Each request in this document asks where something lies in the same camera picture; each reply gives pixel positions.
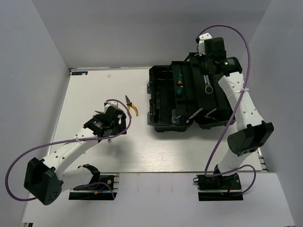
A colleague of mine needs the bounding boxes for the large ratcheting wrench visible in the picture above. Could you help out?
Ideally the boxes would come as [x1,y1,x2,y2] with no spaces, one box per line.
[204,75,213,94]

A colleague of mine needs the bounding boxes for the yellow needle-nose pliers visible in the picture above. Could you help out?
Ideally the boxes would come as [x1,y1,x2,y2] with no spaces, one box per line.
[125,95,139,116]

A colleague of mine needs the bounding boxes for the black toolbox tray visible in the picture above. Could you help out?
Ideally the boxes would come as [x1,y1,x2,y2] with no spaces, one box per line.
[171,53,232,117]

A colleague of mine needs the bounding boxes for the black plastic toolbox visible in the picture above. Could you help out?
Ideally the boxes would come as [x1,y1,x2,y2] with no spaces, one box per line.
[147,52,232,132]

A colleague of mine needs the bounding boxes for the green orange stubby screwdriver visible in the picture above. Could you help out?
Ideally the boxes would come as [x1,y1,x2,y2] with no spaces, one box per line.
[177,73,183,86]

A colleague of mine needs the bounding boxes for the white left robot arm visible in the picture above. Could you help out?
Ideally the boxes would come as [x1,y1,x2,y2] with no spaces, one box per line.
[24,101,126,205]

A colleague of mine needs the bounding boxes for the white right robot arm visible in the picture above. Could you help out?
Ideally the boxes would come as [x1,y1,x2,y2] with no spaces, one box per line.
[202,37,274,189]

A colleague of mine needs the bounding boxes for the blue label left corner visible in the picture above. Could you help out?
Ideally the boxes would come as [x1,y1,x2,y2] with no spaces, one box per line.
[71,71,88,76]

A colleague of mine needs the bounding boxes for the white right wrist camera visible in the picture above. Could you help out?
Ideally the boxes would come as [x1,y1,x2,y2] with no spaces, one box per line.
[196,33,212,56]

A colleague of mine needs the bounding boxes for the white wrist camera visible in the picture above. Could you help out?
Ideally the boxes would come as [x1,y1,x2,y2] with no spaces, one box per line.
[104,101,118,110]
[196,33,212,56]

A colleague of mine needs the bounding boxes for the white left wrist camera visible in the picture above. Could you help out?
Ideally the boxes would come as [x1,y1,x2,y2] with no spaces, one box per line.
[104,101,118,110]

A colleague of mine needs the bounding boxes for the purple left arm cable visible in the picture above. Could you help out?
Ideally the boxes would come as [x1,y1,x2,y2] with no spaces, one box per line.
[5,99,133,201]

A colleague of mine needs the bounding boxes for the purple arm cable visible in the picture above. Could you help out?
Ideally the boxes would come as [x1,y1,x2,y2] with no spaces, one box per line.
[195,25,258,196]
[5,99,133,201]

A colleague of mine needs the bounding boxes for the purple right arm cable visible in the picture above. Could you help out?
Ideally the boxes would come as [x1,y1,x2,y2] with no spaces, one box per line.
[195,25,258,196]

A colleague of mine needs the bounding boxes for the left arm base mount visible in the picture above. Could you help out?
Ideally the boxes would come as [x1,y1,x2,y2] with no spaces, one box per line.
[69,173,119,201]

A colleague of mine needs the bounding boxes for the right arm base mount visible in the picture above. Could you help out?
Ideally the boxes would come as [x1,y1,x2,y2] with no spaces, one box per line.
[193,174,243,201]

